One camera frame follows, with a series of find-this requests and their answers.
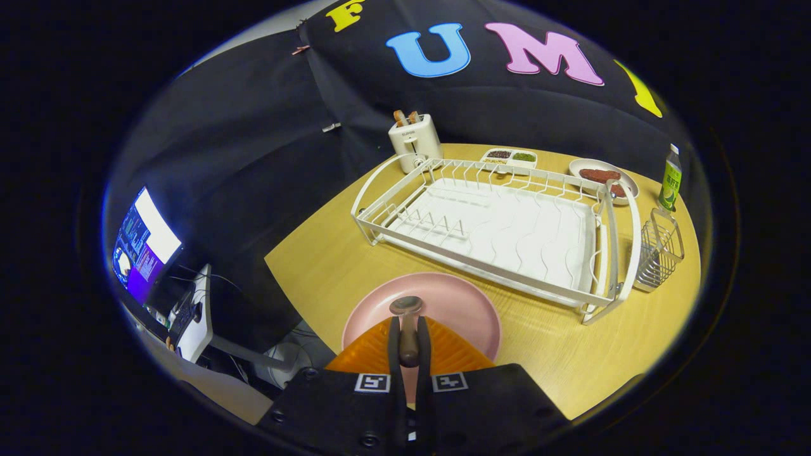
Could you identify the white drip tray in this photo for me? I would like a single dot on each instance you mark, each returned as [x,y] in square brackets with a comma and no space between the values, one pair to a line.
[507,228]

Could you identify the white round plate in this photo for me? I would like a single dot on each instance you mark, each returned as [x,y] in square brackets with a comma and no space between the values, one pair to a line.
[627,183]

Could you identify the red clip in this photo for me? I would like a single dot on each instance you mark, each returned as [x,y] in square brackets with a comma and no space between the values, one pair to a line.
[301,49]

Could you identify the brown meat piece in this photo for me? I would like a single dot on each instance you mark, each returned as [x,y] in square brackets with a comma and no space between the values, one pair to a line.
[599,175]
[618,189]

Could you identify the white divided condiment tray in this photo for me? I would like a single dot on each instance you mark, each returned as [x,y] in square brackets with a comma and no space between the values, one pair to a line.
[507,155]

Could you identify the computer monitor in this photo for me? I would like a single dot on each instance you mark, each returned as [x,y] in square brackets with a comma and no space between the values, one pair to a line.
[146,247]

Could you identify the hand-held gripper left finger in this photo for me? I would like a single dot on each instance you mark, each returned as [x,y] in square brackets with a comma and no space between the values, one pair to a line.
[394,354]

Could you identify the white stand panel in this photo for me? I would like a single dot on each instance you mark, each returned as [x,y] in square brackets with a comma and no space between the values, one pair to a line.
[199,329]

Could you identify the pink plate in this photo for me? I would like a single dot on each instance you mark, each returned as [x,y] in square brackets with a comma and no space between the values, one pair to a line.
[456,304]

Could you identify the green label drink bottle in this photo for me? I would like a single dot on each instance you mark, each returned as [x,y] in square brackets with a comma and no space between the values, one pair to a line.
[670,183]

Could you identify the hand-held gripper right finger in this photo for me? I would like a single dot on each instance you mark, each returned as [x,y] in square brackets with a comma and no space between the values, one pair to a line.
[423,380]

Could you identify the silver clip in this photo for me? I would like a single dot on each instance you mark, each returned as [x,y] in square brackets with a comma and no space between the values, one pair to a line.
[331,127]

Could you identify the cream toaster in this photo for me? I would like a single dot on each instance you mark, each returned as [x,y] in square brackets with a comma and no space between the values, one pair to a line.
[415,139]

